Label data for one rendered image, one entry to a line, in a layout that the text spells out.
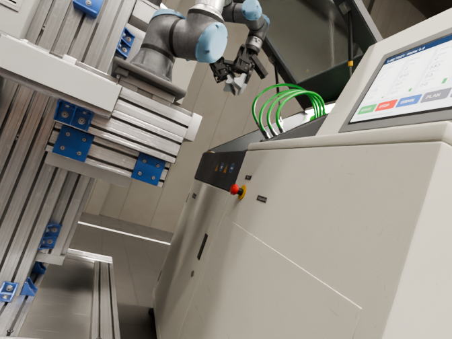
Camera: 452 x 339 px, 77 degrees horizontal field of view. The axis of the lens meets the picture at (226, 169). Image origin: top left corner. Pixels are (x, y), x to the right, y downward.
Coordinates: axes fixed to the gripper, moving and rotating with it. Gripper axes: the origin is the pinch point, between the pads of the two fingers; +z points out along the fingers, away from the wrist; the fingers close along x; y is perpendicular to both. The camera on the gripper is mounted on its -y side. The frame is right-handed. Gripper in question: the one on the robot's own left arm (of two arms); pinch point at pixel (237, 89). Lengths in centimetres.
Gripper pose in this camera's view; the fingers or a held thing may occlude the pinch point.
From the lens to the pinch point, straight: 159.0
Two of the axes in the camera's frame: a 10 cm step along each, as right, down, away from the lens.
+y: -8.9, 3.8, -2.6
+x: 1.8, -2.3, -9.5
